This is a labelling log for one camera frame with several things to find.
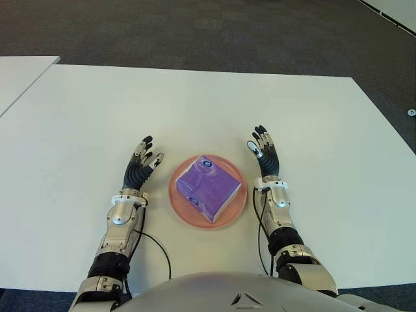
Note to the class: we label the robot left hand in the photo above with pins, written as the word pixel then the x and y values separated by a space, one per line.
pixel 136 175

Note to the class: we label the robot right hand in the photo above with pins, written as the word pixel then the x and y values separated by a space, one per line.
pixel 269 164

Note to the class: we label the purple tissue paper pack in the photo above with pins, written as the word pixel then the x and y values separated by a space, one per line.
pixel 208 188

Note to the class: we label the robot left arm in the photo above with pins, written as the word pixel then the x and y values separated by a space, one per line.
pixel 120 217

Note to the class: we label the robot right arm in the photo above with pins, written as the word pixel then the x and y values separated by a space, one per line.
pixel 279 201

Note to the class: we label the pink round plate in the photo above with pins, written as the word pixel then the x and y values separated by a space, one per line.
pixel 182 211

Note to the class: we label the silver robot torso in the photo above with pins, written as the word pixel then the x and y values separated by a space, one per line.
pixel 211 292

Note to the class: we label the white side table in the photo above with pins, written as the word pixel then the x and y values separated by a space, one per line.
pixel 19 76

